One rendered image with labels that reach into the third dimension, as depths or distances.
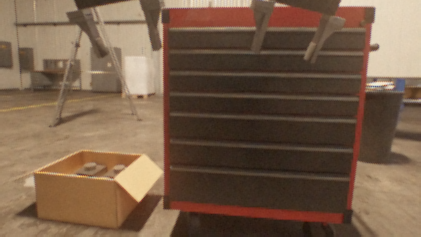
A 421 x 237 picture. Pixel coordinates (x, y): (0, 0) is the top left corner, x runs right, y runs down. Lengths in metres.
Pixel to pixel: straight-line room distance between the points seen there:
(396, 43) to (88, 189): 3.12
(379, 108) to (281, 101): 1.47
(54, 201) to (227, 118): 0.93
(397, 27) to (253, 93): 2.57
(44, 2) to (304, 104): 12.20
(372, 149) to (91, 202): 2.08
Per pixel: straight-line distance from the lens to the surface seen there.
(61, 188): 1.26
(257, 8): 0.45
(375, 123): 2.20
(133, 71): 7.31
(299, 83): 0.80
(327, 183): 0.92
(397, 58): 3.14
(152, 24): 0.46
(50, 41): 12.08
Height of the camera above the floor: 0.69
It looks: 7 degrees down
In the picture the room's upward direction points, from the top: 1 degrees clockwise
